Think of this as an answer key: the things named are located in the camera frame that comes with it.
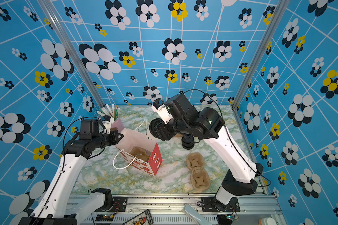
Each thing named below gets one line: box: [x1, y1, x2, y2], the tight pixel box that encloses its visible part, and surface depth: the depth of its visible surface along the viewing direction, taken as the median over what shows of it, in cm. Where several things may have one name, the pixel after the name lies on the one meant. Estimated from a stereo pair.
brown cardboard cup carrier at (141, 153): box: [129, 146, 152, 163], surface depth 91 cm
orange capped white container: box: [258, 217, 277, 225], surface depth 65 cm
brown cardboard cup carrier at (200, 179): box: [185, 152, 211, 191], surface depth 81 cm
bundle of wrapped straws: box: [96, 103, 121, 121], surface depth 95 cm
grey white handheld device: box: [178, 204, 212, 225], surface depth 68 cm
